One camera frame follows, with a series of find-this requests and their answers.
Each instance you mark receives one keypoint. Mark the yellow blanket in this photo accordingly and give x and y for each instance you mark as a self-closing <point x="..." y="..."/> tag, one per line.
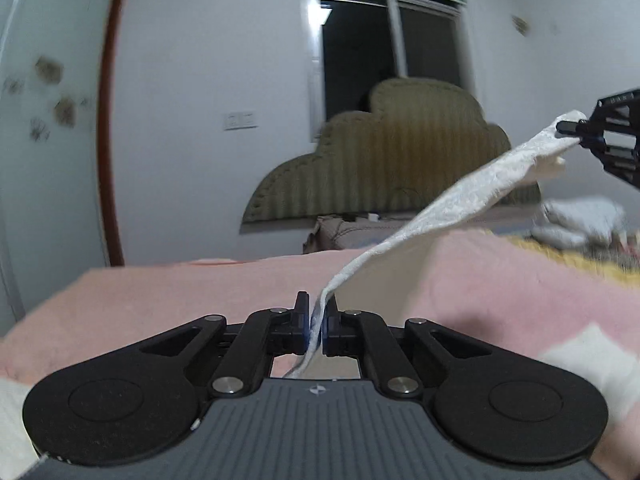
<point x="590" y="260"/>

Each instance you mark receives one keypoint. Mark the white textured towel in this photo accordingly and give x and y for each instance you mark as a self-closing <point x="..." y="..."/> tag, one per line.
<point x="450" y="200"/>

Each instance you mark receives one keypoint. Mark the brown pillow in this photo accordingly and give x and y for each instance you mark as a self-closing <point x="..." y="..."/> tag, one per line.
<point x="345" y="235"/>

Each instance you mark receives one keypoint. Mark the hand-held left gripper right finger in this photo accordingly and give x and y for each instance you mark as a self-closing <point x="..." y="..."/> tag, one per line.
<point x="326" y="332"/>

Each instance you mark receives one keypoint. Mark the pink blanket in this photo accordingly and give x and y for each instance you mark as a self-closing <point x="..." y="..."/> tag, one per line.
<point x="165" y="300"/>

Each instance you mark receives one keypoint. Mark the white wall switch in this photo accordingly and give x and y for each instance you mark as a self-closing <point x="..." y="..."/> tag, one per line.
<point x="240" y="120"/>

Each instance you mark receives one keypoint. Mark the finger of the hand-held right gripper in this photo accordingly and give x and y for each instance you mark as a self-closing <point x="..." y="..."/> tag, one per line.
<point x="617" y="110"/>
<point x="620" y="155"/>

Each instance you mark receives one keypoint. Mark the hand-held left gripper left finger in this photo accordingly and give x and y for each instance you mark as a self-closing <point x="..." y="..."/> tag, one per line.
<point x="302" y="332"/>

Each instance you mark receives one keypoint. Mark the dark sliding window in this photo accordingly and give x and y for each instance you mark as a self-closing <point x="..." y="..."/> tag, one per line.
<point x="375" y="55"/>

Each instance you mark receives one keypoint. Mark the white wardrobe with flower decals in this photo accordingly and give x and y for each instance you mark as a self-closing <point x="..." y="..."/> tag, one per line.
<point x="50" y="160"/>

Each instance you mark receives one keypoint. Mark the grey white cloth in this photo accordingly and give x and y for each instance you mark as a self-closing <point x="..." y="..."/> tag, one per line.
<point x="580" y="220"/>

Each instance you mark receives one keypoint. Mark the small wall sticker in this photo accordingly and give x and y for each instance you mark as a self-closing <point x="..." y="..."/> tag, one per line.
<point x="521" y="25"/>

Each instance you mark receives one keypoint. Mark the olive striped headboard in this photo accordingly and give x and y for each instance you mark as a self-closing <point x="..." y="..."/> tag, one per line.
<point x="400" y="160"/>

